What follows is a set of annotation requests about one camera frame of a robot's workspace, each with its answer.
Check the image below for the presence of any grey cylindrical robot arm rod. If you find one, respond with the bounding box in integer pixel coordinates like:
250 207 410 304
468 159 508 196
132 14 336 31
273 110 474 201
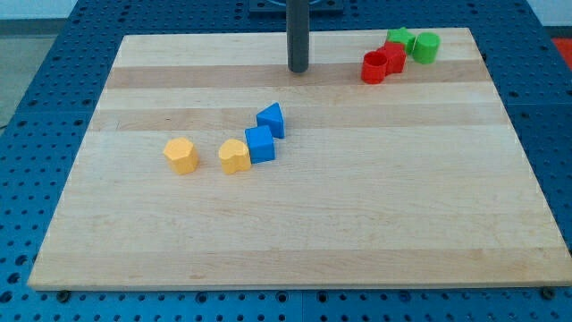
286 0 309 73

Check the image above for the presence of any blue cube block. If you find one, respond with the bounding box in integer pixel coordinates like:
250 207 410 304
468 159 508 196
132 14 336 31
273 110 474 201
245 125 275 164

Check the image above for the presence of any blue triangle block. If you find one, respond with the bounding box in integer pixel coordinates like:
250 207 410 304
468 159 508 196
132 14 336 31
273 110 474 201
256 102 285 139

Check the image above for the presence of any yellow heart block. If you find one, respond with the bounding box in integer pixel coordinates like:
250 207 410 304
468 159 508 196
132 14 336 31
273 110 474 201
218 139 251 174

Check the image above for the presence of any light wooden board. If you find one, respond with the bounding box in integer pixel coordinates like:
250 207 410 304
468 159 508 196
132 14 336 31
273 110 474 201
28 28 571 291

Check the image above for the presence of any yellow hexagon block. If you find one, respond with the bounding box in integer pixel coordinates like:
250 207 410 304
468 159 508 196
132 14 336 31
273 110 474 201
163 137 199 175

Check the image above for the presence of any red cube block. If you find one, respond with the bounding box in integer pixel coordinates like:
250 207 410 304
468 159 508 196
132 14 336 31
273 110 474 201
377 41 407 75

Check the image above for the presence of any green star block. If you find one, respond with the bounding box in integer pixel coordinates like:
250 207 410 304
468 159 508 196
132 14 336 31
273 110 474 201
386 27 416 55

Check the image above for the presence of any green cylinder block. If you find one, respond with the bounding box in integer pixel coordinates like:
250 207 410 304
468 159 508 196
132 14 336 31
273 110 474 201
411 31 441 64

